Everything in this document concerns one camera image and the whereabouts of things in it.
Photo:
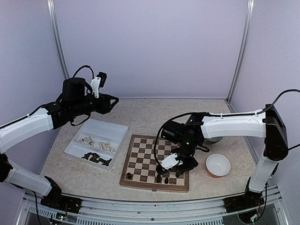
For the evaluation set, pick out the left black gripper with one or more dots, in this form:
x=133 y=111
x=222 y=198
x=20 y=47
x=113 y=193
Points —
x=104 y=107

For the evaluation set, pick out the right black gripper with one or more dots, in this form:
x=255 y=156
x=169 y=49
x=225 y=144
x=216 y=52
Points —
x=192 y=164

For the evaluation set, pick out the dark chess bishop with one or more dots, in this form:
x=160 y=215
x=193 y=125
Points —
x=166 y=180

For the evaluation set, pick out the dark chess knight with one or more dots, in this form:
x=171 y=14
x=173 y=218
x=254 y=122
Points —
x=158 y=178

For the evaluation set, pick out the wooden chess board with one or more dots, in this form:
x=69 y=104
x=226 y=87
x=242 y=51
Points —
x=140 y=162

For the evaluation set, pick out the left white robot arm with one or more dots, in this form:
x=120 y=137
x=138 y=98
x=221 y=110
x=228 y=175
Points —
x=77 y=98

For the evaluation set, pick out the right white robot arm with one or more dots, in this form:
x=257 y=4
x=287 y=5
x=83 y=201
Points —
x=190 y=130

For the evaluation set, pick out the pile of white chess pieces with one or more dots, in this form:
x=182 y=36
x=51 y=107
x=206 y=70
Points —
x=100 y=145

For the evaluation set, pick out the pile of dark chess pieces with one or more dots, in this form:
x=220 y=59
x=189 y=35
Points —
x=94 y=157

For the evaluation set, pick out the white orange ceramic bowl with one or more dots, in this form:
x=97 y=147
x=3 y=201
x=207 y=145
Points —
x=217 y=165

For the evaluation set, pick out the white divided plastic tray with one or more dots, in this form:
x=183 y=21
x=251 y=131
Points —
x=101 y=131

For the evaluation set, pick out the clear glass bowl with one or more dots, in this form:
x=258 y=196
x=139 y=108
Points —
x=213 y=140

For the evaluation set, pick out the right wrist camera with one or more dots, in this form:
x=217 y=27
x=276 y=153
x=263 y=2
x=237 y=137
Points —
x=171 y=161

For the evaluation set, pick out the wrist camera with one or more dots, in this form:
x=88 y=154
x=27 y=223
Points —
x=97 y=83
x=171 y=161

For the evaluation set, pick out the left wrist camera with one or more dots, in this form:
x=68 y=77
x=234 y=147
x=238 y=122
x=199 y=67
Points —
x=97 y=83

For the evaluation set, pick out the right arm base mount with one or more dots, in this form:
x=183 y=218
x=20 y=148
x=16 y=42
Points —
x=242 y=202

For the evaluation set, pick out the front aluminium rail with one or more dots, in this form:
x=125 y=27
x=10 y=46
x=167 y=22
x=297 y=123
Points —
x=97 y=211

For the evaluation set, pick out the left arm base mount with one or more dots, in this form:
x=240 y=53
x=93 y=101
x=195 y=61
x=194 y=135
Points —
x=64 y=203

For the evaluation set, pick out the left aluminium frame post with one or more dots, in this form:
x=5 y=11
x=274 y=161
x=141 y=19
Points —
x=56 y=35

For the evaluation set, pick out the aluminium frame post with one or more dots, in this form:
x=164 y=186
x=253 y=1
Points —
x=56 y=35
x=242 y=50

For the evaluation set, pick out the right aluminium frame post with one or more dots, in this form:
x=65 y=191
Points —
x=242 y=50

